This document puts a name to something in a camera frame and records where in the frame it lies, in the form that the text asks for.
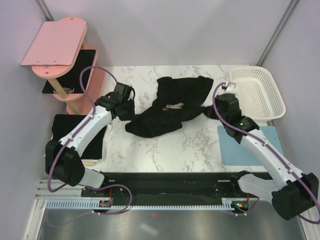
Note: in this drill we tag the wooden stick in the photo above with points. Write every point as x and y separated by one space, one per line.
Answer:
85 163

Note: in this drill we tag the black graphic t shirt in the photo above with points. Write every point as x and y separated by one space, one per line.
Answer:
177 100

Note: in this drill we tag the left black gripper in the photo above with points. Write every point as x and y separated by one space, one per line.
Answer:
129 98

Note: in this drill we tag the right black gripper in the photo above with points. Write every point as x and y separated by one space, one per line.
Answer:
216 100

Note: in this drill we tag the light blue mat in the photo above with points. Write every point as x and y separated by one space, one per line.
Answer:
234 154

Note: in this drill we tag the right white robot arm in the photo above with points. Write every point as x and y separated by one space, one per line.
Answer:
291 192

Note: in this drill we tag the white slotted cable duct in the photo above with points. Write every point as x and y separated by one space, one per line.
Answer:
87 204

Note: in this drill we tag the black clipboard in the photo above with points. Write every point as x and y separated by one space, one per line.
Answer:
70 82

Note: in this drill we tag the white plastic basket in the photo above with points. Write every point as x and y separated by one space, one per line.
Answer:
257 92

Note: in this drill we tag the pink clipboard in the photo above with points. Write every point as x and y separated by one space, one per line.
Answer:
55 44

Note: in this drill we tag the pink three tier shelf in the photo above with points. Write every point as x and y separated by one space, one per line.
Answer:
76 104

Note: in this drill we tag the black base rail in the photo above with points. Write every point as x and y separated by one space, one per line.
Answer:
210 185

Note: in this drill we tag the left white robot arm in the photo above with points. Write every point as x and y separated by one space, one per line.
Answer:
63 157

